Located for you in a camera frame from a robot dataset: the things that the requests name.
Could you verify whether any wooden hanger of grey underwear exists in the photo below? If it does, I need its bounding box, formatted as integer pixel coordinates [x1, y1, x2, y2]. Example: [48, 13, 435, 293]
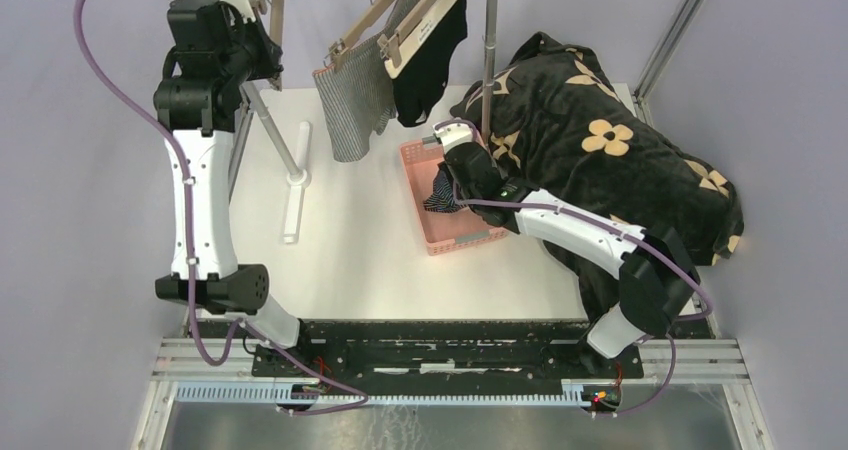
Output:
[328, 0, 397, 69]

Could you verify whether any grey striped underwear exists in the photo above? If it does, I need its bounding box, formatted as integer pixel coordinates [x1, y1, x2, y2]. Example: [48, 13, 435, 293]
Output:
[313, 0, 419, 163]

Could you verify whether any navy striped underwear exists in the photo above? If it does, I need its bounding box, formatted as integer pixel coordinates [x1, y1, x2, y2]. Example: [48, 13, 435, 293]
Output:
[422, 168, 465, 214]

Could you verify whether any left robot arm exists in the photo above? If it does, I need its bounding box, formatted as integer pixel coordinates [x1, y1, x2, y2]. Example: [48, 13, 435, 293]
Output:
[153, 0, 315, 377]

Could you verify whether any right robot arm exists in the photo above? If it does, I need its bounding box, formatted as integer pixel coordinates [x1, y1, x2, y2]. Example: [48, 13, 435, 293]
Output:
[444, 143, 701, 378]

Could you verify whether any empty wooden clip hanger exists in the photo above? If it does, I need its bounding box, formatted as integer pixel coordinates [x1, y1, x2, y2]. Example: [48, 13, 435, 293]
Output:
[251, 0, 285, 91]

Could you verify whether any wooden hanger of black underwear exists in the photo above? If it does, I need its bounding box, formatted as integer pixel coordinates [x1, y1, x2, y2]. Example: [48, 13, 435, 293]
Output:
[378, 0, 466, 80]

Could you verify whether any black underwear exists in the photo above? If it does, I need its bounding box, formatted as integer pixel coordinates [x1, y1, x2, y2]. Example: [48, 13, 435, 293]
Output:
[392, 0, 468, 128]

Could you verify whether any metal clothes rack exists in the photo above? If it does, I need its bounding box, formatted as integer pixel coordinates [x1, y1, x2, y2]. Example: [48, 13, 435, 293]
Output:
[238, 0, 501, 244]

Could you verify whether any pink plastic basket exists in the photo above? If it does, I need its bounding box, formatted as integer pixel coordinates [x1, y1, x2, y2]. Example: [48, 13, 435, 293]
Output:
[399, 140, 508, 256]

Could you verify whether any black floral blanket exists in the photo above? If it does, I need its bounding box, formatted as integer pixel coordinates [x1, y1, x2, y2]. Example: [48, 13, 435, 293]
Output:
[450, 32, 745, 322]

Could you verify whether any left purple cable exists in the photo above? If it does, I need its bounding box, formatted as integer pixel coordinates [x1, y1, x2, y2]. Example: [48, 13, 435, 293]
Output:
[72, 0, 369, 416]

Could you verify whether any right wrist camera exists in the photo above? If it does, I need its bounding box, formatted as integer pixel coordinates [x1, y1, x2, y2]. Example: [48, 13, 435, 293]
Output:
[433, 119, 480, 153]

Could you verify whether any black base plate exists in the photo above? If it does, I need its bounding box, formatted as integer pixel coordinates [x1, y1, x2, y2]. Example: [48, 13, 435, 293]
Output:
[290, 320, 644, 398]

